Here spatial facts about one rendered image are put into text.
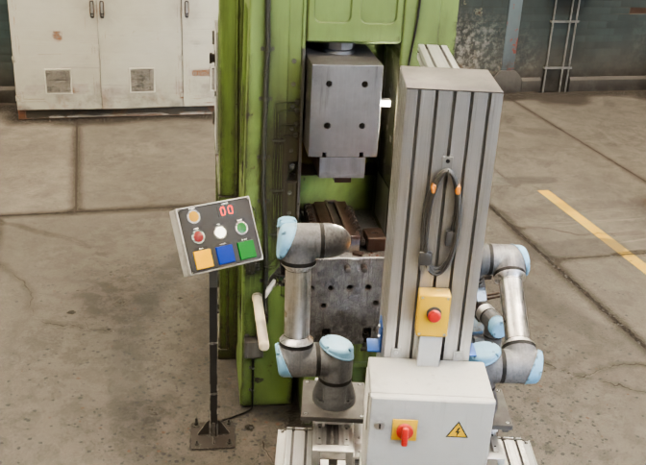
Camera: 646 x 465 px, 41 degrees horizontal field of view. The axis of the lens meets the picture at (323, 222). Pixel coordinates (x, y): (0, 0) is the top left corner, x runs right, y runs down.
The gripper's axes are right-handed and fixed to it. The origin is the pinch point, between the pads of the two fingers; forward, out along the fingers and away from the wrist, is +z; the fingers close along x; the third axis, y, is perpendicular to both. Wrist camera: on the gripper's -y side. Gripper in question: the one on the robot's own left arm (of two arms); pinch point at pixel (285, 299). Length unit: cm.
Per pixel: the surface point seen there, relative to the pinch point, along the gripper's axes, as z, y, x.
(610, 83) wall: 84, -750, 362
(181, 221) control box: -22, -21, -44
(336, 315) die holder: 31, -44, 22
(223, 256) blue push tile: -6.8, -21.2, -26.8
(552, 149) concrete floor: 94, -504, 235
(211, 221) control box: -19.8, -27.6, -32.4
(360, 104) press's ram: -66, -51, 27
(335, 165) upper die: -39, -50, 18
